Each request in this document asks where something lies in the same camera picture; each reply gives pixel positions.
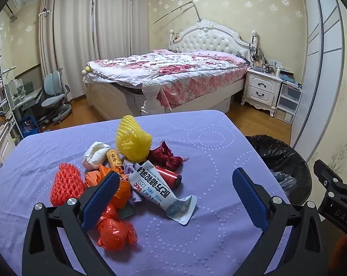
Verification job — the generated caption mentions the dark green packet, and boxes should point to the dark green packet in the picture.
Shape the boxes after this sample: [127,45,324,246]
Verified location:
[119,204,136,217]

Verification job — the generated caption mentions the trash bin with black bag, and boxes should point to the trash bin with black bag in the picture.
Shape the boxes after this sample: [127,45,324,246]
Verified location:
[244,135,312,206]

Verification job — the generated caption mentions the floral quilt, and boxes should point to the floral quilt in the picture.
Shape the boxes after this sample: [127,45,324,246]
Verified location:
[87,49,249,108]

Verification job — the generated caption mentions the grey study desk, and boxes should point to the grey study desk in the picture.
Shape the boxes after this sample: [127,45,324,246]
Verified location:
[5,78,44,127]

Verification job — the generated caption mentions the blue bag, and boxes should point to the blue bag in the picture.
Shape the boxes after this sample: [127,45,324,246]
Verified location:
[21,115,40,135]

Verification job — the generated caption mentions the red foam fruit net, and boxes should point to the red foam fruit net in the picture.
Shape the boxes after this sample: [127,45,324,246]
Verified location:
[50,163,87,207]

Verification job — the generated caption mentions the orange plastic wrapper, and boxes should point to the orange plastic wrapper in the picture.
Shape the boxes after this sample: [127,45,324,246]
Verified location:
[84,164,132,209]

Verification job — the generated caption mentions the pale blue desk chair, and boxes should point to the pale blue desk chair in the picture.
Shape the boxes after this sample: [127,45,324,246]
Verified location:
[41,69,73,123]

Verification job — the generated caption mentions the purple dotted tablecloth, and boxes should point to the purple dotted tablecloth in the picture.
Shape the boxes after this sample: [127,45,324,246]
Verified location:
[0,110,295,276]

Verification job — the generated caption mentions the gold drink can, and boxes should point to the gold drink can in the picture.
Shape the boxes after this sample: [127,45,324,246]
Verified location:
[106,149,123,173]

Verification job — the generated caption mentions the white tissue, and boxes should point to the white tissue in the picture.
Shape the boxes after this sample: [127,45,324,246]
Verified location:
[82,141,111,170]

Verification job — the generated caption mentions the yellow foam fruit net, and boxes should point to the yellow foam fruit net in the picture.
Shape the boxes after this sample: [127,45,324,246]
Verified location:
[116,115,153,161]

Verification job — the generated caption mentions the stack of books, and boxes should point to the stack of books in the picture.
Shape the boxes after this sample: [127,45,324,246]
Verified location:
[278,69,302,88]

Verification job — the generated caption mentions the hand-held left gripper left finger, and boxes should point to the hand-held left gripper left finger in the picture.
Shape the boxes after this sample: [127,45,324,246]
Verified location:
[22,170,120,276]

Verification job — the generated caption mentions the bed with floral quilt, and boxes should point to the bed with floral quilt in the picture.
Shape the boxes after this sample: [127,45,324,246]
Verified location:
[84,20,260,115]

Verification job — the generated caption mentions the dark red ribbon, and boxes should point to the dark red ribbon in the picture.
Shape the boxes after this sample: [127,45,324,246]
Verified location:
[148,140,190,170]

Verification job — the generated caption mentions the pale purple paper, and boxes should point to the pale purple paper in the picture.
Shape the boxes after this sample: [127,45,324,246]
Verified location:
[123,159,142,204]

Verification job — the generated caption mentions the red can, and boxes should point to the red can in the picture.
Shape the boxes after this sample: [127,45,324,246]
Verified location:
[153,165,182,190]

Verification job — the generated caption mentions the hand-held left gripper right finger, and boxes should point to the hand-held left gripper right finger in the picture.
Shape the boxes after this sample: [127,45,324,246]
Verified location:
[232,167,331,276]

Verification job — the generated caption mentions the plastic drawer unit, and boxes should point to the plastic drawer unit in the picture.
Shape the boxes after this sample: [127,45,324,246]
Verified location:
[275,83,302,125]

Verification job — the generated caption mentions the pink pillow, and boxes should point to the pink pillow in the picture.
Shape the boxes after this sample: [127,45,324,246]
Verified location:
[191,51,246,64]

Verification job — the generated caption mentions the white toothpaste tube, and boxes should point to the white toothpaste tube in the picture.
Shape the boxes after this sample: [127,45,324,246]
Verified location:
[129,161,197,225]

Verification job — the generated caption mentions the beige curtain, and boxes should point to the beige curtain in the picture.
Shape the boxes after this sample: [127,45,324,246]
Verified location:
[93,0,149,64]
[39,0,96,101]

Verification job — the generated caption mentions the white nightstand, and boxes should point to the white nightstand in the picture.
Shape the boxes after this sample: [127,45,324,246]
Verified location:
[242,68,283,117]

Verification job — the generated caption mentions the white wardrobe sliding door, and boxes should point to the white wardrobe sliding door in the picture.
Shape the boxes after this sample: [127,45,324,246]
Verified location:
[290,0,345,156]

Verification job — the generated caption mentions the white desk lamp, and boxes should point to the white desk lamp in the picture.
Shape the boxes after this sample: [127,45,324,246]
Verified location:
[1,66,17,84]

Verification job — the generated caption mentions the red-orange plastic bag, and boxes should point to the red-orange plastic bag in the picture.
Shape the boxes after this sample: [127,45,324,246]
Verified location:
[97,203,139,252]

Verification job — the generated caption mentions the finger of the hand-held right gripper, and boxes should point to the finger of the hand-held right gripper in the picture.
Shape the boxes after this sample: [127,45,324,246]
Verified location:
[313,159,347,192]

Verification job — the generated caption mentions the white air conditioner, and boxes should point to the white air conditioner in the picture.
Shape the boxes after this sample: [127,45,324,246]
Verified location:
[5,0,22,18]

